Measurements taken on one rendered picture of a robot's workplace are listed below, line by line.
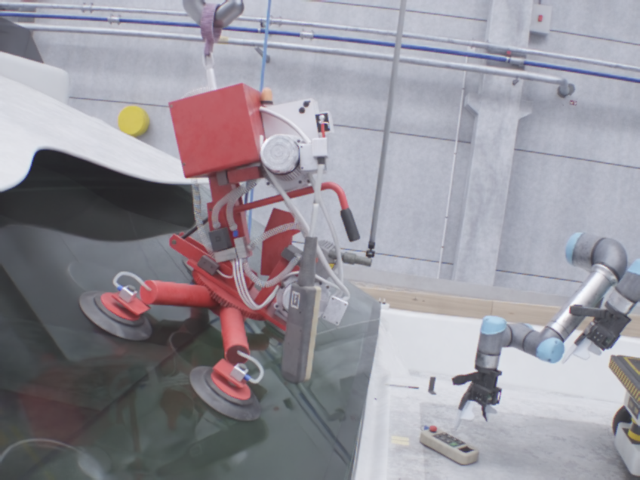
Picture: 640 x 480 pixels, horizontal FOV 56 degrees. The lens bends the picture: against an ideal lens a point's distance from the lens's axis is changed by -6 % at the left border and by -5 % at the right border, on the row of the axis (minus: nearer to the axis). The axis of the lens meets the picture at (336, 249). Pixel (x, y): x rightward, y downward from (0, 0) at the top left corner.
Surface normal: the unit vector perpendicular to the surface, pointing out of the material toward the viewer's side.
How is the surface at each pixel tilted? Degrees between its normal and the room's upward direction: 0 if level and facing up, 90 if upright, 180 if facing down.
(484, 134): 90
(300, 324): 90
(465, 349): 90
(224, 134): 90
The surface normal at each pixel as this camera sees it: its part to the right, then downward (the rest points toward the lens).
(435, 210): -0.10, 0.12
